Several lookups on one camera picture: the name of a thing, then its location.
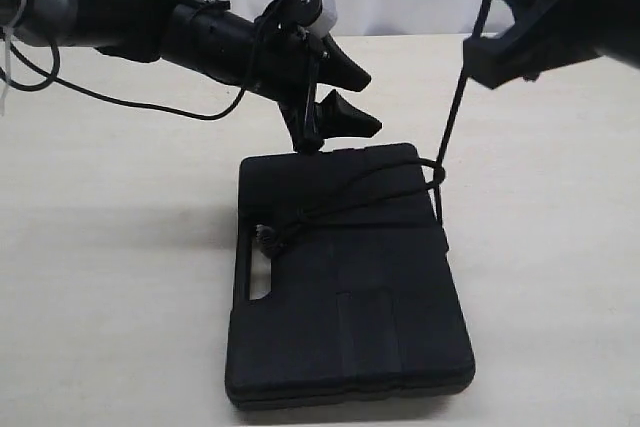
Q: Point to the white zip tie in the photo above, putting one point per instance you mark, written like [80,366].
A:
[10,47]

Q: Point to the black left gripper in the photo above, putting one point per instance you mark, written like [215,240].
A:
[286,67]

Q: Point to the black plastic case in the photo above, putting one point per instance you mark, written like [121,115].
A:
[342,288]

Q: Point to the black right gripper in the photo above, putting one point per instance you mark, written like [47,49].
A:
[551,34]

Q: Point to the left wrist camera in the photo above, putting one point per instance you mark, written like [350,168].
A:
[318,17]

